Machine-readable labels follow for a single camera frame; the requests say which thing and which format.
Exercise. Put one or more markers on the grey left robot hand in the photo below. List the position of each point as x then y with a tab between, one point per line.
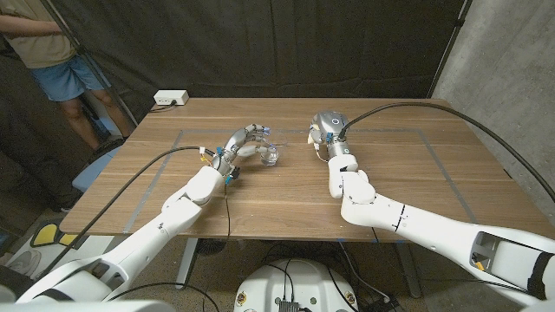
236	145

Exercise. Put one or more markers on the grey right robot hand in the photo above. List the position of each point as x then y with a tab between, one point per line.
331	125

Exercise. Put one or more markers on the clear glass cup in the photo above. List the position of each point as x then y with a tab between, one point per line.
271	156

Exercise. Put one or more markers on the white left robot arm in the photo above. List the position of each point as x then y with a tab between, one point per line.
173	216

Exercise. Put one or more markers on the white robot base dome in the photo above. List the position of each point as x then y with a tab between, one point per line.
295	286

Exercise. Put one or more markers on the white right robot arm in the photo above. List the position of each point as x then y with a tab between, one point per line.
433	229

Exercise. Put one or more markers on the white power strip box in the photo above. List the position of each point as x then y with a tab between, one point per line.
171	97

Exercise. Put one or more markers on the black curtain backdrop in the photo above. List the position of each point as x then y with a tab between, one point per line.
260	43

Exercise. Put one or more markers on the grey table leg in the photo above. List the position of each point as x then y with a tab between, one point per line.
409	273
187	264

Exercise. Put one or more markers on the light blue box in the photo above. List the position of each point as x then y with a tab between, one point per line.
93	171

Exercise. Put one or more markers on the yellow and white floor machine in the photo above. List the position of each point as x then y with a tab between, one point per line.
45	234

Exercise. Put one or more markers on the person in blue shorts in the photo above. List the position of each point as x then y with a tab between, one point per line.
39	47

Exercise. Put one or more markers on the black frame pole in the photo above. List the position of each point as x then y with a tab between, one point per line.
93	65
448	47

